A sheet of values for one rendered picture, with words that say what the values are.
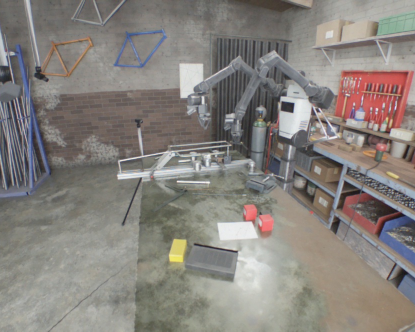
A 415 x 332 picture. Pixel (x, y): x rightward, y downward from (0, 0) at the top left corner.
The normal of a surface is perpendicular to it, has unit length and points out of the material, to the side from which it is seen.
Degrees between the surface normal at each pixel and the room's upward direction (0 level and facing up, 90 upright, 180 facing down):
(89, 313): 0
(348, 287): 0
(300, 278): 0
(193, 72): 90
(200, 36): 90
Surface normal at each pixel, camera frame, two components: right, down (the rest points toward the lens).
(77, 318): 0.00, -0.92
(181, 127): 0.24, 0.37
